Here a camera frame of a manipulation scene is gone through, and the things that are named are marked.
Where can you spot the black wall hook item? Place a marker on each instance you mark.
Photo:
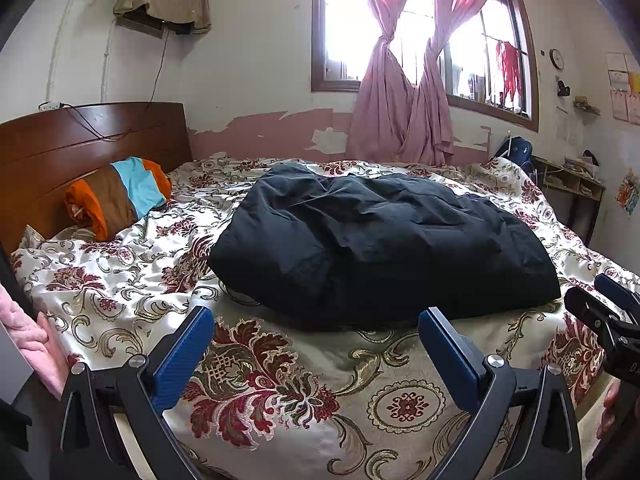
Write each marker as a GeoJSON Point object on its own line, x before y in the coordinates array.
{"type": "Point", "coordinates": [563, 88]}

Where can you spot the brown framed window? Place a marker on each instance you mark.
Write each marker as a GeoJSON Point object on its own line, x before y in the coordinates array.
{"type": "Point", "coordinates": [345, 20]}

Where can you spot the small wall rack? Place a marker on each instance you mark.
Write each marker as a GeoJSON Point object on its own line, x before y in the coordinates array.
{"type": "Point", "coordinates": [586, 106]}

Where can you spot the person's pink fleece clothing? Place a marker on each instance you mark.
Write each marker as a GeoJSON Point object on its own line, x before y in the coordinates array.
{"type": "Point", "coordinates": [30, 335]}

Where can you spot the dark navy padded jacket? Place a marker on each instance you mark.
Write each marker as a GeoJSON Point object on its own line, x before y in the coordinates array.
{"type": "Point", "coordinates": [380, 245]}

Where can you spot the wooden headboard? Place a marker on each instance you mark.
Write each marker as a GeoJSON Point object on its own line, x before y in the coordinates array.
{"type": "Point", "coordinates": [75, 160]}

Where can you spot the red hanging clothes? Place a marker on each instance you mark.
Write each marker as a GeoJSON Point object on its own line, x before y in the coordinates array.
{"type": "Point", "coordinates": [509, 70]}

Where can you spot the person's right hand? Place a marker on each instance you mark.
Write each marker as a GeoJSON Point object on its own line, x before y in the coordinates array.
{"type": "Point", "coordinates": [611, 410]}

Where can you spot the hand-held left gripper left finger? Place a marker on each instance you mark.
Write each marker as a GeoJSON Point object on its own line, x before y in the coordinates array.
{"type": "Point", "coordinates": [182, 360]}

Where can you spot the yellow wall note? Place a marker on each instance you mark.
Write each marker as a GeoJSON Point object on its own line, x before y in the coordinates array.
{"type": "Point", "coordinates": [634, 83]}

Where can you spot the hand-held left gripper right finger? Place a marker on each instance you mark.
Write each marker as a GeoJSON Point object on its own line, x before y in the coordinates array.
{"type": "Point", "coordinates": [450, 360]}

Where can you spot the wooden wall shelf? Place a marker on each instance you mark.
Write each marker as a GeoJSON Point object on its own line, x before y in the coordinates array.
{"type": "Point", "coordinates": [142, 27]}

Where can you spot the striped orange blue pillow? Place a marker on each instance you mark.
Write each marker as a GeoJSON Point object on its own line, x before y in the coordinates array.
{"type": "Point", "coordinates": [115, 195]}

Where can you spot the stack of papers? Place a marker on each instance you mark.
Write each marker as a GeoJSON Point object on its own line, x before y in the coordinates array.
{"type": "Point", "coordinates": [580, 162]}

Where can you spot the white power strip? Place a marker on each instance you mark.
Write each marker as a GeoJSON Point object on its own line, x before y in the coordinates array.
{"type": "Point", "coordinates": [50, 106]}

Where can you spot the round wall clock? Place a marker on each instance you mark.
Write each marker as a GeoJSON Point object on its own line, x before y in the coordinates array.
{"type": "Point", "coordinates": [557, 59]}

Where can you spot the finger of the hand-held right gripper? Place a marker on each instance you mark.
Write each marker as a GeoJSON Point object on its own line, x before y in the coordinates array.
{"type": "Point", "coordinates": [592, 310]}
{"type": "Point", "coordinates": [620, 291]}

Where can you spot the blue backpack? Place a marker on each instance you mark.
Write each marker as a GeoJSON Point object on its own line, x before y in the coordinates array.
{"type": "Point", "coordinates": [515, 150]}

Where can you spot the white wall calendar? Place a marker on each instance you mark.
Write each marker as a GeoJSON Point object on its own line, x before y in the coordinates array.
{"type": "Point", "coordinates": [616, 71]}

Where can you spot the pink wall paper sheet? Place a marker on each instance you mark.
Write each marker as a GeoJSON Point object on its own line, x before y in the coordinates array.
{"type": "Point", "coordinates": [620, 106]}

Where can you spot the colourful wall sticker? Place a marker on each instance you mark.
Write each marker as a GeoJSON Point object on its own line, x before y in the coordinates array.
{"type": "Point", "coordinates": [628, 192]}

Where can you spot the wooden desk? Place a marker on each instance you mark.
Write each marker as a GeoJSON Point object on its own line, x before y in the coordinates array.
{"type": "Point", "coordinates": [575, 182]}

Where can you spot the floral white bedspread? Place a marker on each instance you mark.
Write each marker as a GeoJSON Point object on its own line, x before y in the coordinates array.
{"type": "Point", "coordinates": [300, 400]}

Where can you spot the pink curtain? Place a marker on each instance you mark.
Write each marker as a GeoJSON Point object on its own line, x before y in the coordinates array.
{"type": "Point", "coordinates": [380, 110]}
{"type": "Point", "coordinates": [432, 110]}

